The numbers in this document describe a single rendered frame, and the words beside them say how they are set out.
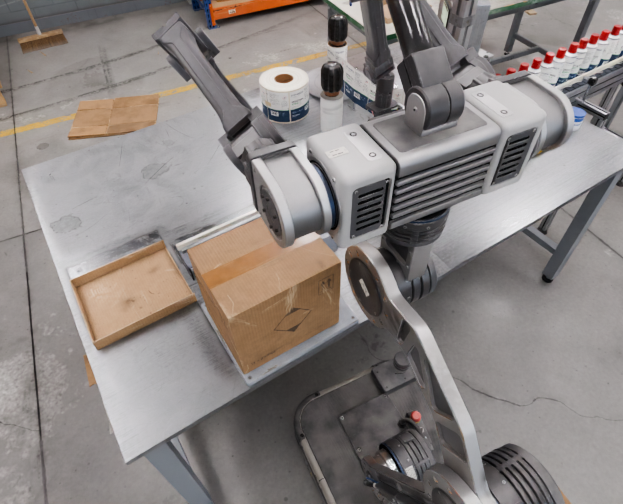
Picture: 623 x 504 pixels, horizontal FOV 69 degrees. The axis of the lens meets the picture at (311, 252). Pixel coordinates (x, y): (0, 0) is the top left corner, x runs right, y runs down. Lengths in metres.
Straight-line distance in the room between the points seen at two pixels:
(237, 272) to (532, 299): 1.84
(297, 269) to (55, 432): 1.56
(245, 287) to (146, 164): 1.02
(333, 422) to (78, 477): 1.06
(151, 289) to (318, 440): 0.82
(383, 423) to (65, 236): 1.31
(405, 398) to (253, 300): 1.01
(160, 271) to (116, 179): 0.54
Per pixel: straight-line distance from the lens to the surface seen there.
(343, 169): 0.68
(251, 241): 1.14
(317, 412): 1.84
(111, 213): 1.78
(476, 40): 1.45
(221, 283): 1.07
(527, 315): 2.55
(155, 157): 1.98
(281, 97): 1.90
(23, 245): 3.16
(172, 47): 1.09
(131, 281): 1.53
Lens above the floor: 1.95
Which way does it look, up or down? 49 degrees down
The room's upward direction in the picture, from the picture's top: 2 degrees counter-clockwise
